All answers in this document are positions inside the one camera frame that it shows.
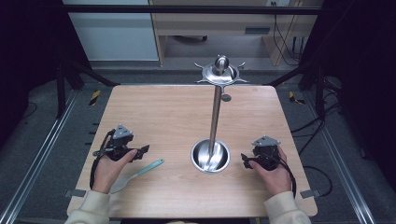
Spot grey table clamp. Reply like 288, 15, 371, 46
300, 189, 322, 200
64, 189, 87, 199

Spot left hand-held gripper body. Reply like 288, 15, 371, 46
92, 124, 138, 162

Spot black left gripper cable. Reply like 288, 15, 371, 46
89, 128, 117, 190

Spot black cables under desk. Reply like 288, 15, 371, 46
271, 1, 307, 67

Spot black metal frame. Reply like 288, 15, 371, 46
55, 3, 328, 120

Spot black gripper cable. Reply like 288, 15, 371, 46
266, 152, 298, 199
89, 128, 117, 190

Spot white cabinet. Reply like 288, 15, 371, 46
62, 0, 160, 62

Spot person's left hand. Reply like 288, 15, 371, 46
91, 148, 138, 195

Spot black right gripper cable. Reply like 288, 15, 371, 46
266, 152, 298, 199

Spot steel utensil stand with hooks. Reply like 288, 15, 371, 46
190, 54, 249, 175

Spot teal handled spatula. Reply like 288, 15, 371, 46
108, 158, 165, 195

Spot black floor cables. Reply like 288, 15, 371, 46
290, 76, 344, 198

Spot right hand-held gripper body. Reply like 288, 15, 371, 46
251, 134, 281, 172

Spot aluminium floor rail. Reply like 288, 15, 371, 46
303, 91, 377, 224
0, 90, 79, 224

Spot person's right hand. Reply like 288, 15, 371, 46
248, 145, 292, 197

